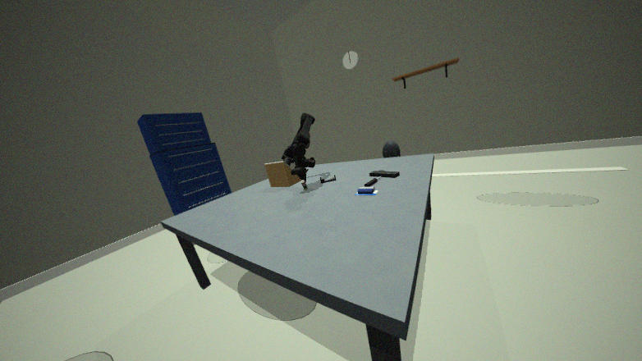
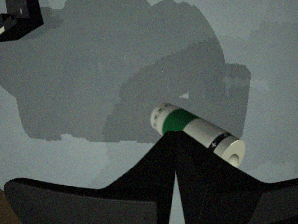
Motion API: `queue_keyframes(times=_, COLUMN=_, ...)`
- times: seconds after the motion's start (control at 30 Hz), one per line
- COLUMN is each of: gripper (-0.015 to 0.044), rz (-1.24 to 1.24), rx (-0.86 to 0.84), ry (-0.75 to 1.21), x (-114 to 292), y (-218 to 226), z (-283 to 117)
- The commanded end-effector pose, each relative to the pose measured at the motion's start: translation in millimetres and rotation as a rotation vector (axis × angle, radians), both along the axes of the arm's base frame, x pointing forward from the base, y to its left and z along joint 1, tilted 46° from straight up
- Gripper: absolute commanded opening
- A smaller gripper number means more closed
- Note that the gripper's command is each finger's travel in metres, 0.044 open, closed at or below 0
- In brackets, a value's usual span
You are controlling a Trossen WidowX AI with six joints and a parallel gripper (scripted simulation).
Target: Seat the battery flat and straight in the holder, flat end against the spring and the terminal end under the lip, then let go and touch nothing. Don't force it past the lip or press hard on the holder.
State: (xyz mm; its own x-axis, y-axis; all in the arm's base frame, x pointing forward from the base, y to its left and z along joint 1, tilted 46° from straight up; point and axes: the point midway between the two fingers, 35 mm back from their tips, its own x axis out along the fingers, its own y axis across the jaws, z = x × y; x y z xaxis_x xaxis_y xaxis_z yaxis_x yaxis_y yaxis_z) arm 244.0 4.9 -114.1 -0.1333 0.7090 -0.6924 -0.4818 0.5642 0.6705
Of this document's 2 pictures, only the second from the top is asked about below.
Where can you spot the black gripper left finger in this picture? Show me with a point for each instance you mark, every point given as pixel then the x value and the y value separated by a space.
pixel 144 195

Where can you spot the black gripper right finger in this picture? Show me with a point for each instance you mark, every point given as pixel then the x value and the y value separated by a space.
pixel 212 191

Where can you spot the white and green battery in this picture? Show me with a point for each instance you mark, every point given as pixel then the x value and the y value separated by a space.
pixel 166 118

